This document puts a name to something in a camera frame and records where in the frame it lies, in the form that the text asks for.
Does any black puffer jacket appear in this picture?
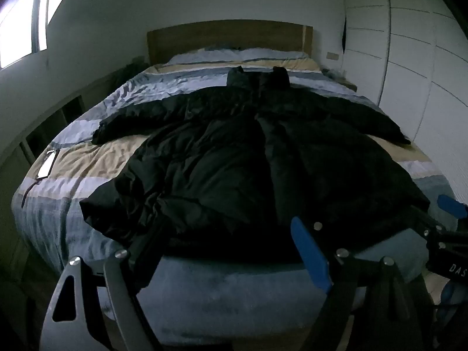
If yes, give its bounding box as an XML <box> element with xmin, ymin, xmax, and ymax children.
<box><xmin>79</xmin><ymin>65</ymin><xmax>431</xmax><ymax>290</ymax></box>

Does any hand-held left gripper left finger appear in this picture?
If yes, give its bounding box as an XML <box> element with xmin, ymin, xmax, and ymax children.
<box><xmin>39</xmin><ymin>223</ymin><xmax>166</xmax><ymax>351</ymax></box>

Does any wooden nightstand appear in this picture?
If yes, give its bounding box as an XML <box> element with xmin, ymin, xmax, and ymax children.
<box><xmin>324</xmin><ymin>69</ymin><xmax>358</xmax><ymax>93</ymax></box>

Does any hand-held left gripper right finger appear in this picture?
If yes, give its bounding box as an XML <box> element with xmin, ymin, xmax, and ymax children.
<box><xmin>290</xmin><ymin>217</ymin><xmax>436</xmax><ymax>351</ymax></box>

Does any white wardrobe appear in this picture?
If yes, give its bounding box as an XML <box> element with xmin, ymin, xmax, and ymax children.
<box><xmin>342</xmin><ymin>0</ymin><xmax>468</xmax><ymax>205</ymax></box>

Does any dark charging cable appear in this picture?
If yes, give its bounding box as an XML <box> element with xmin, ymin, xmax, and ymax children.
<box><xmin>21</xmin><ymin>175</ymin><xmax>45</xmax><ymax>207</ymax></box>

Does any dark clothes pile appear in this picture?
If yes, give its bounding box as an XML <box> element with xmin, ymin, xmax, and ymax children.
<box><xmin>114</xmin><ymin>61</ymin><xmax>147</xmax><ymax>85</ymax></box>

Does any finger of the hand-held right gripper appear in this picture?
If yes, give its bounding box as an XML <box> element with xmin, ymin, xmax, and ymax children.
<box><xmin>409</xmin><ymin>207</ymin><xmax>454</xmax><ymax>245</ymax></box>
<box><xmin>436</xmin><ymin>195</ymin><xmax>468</xmax><ymax>224</ymax></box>

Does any low shelf unit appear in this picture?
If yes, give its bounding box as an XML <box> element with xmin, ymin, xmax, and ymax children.
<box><xmin>0</xmin><ymin>71</ymin><xmax>119</xmax><ymax>180</ymax></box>

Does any smartphone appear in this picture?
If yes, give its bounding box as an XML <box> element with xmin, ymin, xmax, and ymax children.
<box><xmin>37</xmin><ymin>149</ymin><xmax>60</xmax><ymax>178</ymax></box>

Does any wooden headboard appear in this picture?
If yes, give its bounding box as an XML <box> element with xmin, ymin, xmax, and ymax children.
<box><xmin>147</xmin><ymin>20</ymin><xmax>314</xmax><ymax>67</ymax></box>

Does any window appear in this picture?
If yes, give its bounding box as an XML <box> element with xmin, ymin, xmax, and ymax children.
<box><xmin>0</xmin><ymin>0</ymin><xmax>85</xmax><ymax>69</ymax></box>

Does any striped bed blanket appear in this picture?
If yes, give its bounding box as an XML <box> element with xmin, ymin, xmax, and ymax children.
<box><xmin>10</xmin><ymin>46</ymin><xmax>468</xmax><ymax>339</ymax></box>

